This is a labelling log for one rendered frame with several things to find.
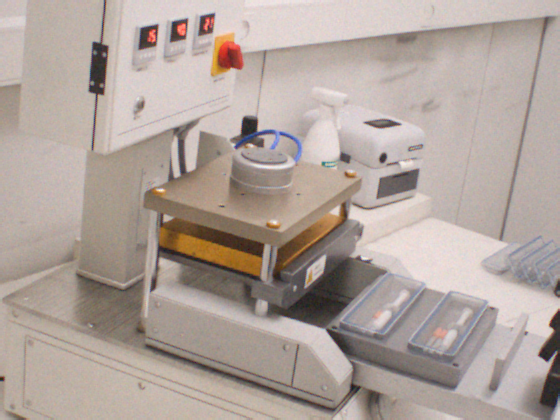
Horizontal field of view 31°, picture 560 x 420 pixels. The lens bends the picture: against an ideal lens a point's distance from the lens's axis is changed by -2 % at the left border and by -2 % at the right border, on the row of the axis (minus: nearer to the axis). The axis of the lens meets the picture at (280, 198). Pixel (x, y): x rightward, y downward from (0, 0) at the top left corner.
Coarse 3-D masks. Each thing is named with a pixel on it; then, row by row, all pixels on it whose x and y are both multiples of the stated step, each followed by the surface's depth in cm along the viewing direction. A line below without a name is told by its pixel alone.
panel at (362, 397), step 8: (360, 392) 120; (368, 392) 122; (352, 400) 118; (360, 400) 120; (368, 400) 122; (392, 400) 129; (400, 400) 131; (344, 408) 116; (352, 408) 118; (360, 408) 120; (368, 408) 122; (392, 408) 128; (400, 408) 130; (408, 408) 133; (416, 408) 135; (424, 408) 138; (344, 416) 115; (352, 416) 117; (360, 416) 119; (368, 416) 121; (392, 416) 128; (400, 416) 130; (408, 416) 132; (416, 416) 135; (424, 416) 138; (432, 416) 140; (440, 416) 143
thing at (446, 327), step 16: (448, 304) 128; (464, 304) 128; (480, 304) 129; (432, 320) 122; (448, 320) 123; (464, 320) 124; (416, 336) 118; (432, 336) 118; (448, 336) 119; (464, 336) 119; (448, 352) 115
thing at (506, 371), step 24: (504, 336) 129; (528, 336) 130; (360, 360) 118; (480, 360) 121; (504, 360) 114; (528, 360) 123; (552, 360) 124; (360, 384) 118; (384, 384) 116; (408, 384) 115; (432, 384) 114; (480, 384) 116; (504, 384) 116; (528, 384) 117; (432, 408) 115; (456, 408) 113; (480, 408) 112; (504, 408) 111; (528, 408) 112; (552, 408) 112
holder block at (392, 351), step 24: (408, 312) 126; (336, 336) 119; (360, 336) 118; (408, 336) 119; (480, 336) 122; (384, 360) 117; (408, 360) 116; (432, 360) 114; (456, 360) 115; (456, 384) 114
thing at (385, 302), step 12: (396, 276) 134; (372, 288) 129; (384, 288) 130; (396, 288) 130; (408, 288) 131; (420, 288) 131; (372, 300) 126; (384, 300) 126; (396, 300) 127; (408, 300) 127; (360, 312) 122; (372, 312) 122; (384, 312) 123; (396, 312) 123; (360, 324) 119; (372, 324) 119; (384, 324) 120
